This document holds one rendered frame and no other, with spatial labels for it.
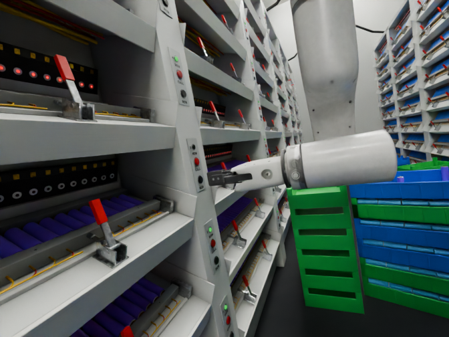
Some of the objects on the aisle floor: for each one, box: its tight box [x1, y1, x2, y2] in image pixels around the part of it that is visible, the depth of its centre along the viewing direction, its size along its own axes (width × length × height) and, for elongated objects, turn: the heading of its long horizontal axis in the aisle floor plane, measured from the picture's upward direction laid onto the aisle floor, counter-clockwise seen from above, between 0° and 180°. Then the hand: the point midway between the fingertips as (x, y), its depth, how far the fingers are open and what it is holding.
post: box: [88, 0, 240, 337], centre depth 51 cm, size 20×9×178 cm, turn 132°
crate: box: [362, 276, 449, 319], centre depth 81 cm, size 30×20×8 cm
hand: (216, 177), depth 47 cm, fingers closed
